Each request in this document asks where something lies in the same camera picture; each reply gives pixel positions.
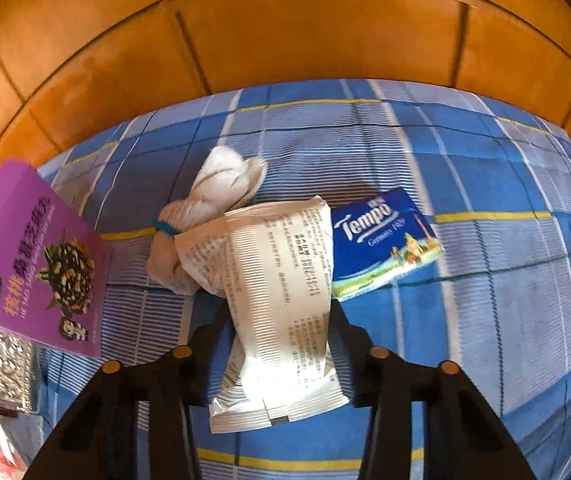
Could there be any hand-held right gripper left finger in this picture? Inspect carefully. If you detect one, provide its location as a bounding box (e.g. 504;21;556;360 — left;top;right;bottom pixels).
25;304;237;480

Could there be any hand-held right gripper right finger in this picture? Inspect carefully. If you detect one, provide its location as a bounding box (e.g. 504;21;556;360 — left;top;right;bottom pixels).
332;300;537;480

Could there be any white printed wipes packet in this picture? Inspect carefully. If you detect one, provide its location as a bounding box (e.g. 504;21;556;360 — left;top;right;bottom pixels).
174;196;351;434

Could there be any blue tissue packet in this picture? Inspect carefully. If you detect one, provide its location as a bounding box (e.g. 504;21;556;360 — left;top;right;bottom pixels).
330;186;445;303

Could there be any blue plaid bed sheet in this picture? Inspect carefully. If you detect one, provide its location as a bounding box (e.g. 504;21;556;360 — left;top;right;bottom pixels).
0;78;571;480

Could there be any white cloth bundle blue band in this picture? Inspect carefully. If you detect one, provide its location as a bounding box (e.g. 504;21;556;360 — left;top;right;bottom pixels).
146;146;268;295

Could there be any purple cardboard box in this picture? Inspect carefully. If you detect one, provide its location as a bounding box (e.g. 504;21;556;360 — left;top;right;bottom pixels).
0;157;114;359

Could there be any wooden wardrobe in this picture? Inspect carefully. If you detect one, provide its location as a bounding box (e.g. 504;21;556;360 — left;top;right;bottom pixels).
0;0;571;173

